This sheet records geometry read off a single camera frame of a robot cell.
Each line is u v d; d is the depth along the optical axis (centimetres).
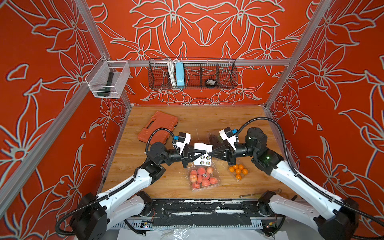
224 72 100
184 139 54
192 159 60
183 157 56
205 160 62
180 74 89
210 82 96
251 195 77
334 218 38
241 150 57
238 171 83
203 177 79
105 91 79
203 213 73
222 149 58
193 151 59
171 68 88
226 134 54
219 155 60
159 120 107
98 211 40
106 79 89
